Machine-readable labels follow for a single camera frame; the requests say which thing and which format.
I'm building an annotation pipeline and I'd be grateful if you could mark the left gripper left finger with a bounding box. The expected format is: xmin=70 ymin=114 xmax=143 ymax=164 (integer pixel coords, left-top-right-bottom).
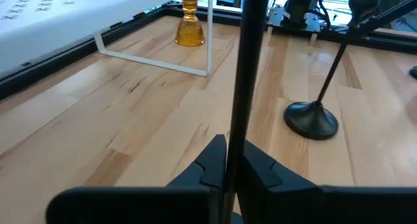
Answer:
xmin=165 ymin=134 xmax=228 ymax=224

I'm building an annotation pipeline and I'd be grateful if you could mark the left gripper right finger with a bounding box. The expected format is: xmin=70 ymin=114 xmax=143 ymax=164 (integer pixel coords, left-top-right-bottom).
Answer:
xmin=237 ymin=140 xmax=323 ymax=224

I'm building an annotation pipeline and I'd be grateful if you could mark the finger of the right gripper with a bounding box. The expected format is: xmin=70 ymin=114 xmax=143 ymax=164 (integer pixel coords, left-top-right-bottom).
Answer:
xmin=346 ymin=0 xmax=417 ymax=39

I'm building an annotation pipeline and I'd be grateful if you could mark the short black candlestick holder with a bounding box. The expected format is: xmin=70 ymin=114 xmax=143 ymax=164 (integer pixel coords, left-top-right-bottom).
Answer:
xmin=283 ymin=0 xmax=386 ymax=141

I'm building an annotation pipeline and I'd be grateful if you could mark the tall black candlestick holder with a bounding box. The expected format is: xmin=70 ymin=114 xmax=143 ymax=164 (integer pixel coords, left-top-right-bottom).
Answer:
xmin=222 ymin=0 xmax=270 ymax=224

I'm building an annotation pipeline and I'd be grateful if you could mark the amber glass candle holder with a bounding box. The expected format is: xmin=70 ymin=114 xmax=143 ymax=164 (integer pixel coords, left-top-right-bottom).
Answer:
xmin=174 ymin=0 xmax=207 ymax=48

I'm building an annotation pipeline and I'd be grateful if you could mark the white perforated metal shelf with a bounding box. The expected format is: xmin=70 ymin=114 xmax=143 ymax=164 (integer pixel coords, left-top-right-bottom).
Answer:
xmin=0 ymin=0 xmax=215 ymax=77

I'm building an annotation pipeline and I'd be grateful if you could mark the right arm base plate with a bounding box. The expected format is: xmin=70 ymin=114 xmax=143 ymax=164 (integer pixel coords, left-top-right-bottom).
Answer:
xmin=266 ymin=5 xmax=323 ymax=33

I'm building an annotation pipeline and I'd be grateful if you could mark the black metal table frame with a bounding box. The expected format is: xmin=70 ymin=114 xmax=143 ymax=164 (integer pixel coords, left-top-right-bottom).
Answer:
xmin=0 ymin=1 xmax=417 ymax=101

